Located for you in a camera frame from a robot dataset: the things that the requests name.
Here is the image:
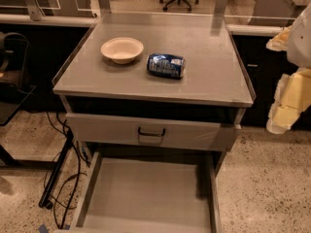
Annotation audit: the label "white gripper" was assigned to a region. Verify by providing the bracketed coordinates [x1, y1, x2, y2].
[266, 4, 311, 134]

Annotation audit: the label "blue pepsi can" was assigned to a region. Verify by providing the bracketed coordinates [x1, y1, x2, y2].
[147, 53, 186, 80]

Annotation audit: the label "closed grey top drawer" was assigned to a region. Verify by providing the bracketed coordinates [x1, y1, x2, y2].
[66, 113, 241, 151]

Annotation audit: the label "grey drawer cabinet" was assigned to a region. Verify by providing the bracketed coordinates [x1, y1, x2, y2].
[52, 11, 257, 233]

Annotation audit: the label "open grey middle drawer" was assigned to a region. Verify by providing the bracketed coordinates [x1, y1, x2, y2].
[54, 153, 223, 233]

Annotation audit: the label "beige paper bowl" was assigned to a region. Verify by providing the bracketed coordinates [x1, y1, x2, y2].
[100, 37, 144, 64]

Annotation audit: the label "black chair at left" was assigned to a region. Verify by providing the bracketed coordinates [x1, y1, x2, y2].
[0, 31, 37, 126]

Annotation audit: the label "black table leg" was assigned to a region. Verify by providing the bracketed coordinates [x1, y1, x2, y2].
[38, 130, 73, 208]

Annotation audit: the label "black drawer handle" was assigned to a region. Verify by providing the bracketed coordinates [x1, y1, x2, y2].
[137, 127, 166, 137]

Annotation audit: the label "black floor cables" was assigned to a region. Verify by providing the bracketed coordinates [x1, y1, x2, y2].
[43, 111, 92, 230]

